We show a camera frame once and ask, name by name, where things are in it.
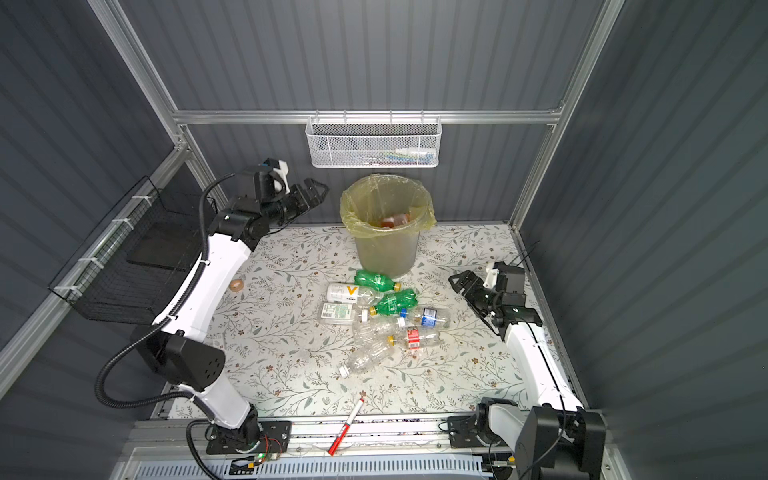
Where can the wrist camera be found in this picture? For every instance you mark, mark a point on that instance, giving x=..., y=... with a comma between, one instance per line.
x=271, y=180
x=504, y=278

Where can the mesh bin with yellow bag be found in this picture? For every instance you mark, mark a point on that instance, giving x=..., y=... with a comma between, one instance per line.
x=386, y=214

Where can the white bottle yellow V label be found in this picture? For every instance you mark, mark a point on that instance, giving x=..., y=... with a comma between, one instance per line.
x=353, y=294

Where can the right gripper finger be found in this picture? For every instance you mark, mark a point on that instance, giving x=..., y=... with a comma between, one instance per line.
x=466, y=282
x=481, y=301

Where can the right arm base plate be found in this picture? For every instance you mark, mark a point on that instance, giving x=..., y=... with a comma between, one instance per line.
x=467, y=431

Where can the brown tape roll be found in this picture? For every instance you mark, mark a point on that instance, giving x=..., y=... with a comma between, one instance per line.
x=236, y=285

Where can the green bottle near bin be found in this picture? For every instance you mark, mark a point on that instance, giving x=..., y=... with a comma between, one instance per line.
x=376, y=281

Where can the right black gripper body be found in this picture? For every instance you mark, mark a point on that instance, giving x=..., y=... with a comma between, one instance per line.
x=488, y=299

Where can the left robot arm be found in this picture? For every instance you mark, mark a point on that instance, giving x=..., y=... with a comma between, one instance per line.
x=173, y=346

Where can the clear bottle green white label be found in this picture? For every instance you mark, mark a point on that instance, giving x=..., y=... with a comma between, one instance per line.
x=343, y=314

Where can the clear bottle blue label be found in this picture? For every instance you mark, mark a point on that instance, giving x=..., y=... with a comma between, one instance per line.
x=427, y=317

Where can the green bottle yellow cap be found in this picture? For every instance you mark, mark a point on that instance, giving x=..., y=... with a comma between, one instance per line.
x=392, y=304

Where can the white bottle in basket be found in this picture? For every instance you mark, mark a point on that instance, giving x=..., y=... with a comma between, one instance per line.
x=417, y=154

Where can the clear crushed bottle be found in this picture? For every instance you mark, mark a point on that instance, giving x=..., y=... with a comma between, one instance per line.
x=378, y=328

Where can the red white marker pen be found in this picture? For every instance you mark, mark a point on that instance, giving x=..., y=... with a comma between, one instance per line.
x=345, y=427

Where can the white wire wall basket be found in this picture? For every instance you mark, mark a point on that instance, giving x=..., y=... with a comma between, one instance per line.
x=370, y=145

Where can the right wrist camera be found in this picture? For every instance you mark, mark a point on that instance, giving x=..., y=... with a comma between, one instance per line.
x=504, y=278

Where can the clear bottle white cap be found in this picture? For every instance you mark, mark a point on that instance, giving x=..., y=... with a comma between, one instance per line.
x=365, y=358

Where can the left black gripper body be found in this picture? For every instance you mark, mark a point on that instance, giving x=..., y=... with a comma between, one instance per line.
x=284, y=208

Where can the black wire wall basket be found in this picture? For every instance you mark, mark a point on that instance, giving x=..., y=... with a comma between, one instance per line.
x=130, y=267

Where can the red yellow label bottle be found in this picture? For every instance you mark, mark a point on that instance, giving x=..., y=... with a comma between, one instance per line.
x=395, y=221

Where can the clear bottle red label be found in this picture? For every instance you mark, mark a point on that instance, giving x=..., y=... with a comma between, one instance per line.
x=415, y=338

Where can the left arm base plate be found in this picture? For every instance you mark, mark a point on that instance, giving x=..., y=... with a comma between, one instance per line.
x=268, y=437

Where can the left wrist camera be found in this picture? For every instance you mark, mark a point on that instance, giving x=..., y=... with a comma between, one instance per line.
x=271, y=180

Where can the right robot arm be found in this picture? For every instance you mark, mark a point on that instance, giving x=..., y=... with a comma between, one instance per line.
x=556, y=437

